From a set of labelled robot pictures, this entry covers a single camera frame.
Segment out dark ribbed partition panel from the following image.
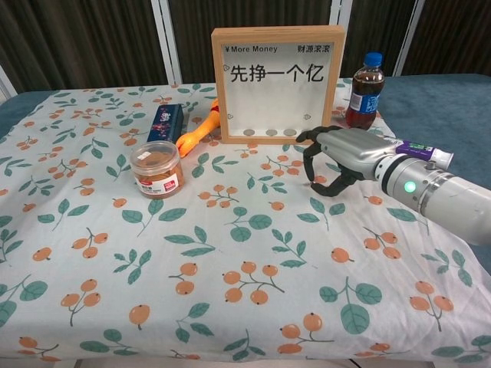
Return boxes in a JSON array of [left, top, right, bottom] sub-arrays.
[[400, 0, 491, 76], [168, 0, 341, 84], [341, 0, 414, 80], [0, 0, 170, 95]]

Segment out purple white toothpaste tube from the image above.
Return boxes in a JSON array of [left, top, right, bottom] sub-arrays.
[[394, 138, 455, 169]]

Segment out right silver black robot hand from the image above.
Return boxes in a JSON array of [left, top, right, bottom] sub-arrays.
[[295, 125, 400, 199]]

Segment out yellow rubber chicken toy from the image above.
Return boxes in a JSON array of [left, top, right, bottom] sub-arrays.
[[175, 97, 222, 159]]

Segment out dark blue rectangular box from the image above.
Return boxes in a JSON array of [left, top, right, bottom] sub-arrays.
[[147, 103, 189, 145]]

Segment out clear jar brown contents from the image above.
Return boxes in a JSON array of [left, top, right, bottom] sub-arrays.
[[129, 140, 186, 199]]

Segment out white partition frame post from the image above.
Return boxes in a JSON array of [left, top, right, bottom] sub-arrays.
[[0, 64, 18, 104], [328, 0, 354, 80], [393, 0, 420, 77], [150, 0, 182, 84]]

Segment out cola bottle blue cap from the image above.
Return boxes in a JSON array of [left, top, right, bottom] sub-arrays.
[[344, 52, 387, 131]]

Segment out wooden coin box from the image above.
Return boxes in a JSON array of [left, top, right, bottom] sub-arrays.
[[210, 25, 347, 146]]

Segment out floral orange fruit tablecloth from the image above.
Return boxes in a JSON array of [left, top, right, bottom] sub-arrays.
[[0, 78, 491, 363]]

